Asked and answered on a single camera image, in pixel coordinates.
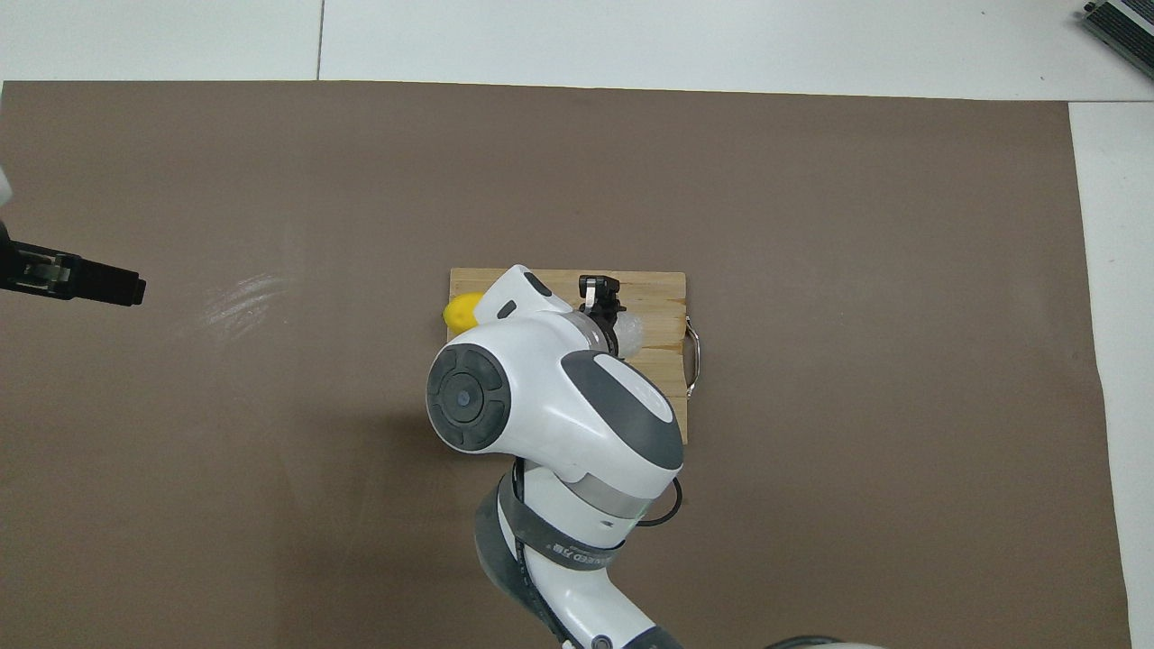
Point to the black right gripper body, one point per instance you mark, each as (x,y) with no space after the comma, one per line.
(606,329)

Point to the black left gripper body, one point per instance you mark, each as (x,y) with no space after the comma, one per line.
(9,270)

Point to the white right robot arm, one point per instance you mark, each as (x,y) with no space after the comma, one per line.
(550,406)

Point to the wooden cutting board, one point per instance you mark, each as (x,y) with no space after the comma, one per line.
(667,297)

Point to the yellow lemon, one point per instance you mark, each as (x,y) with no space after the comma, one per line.
(462,314)

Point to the brown paper table mat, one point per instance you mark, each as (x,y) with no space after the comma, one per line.
(811,541)

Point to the black ribbed device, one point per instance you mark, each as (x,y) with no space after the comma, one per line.
(1122,31)

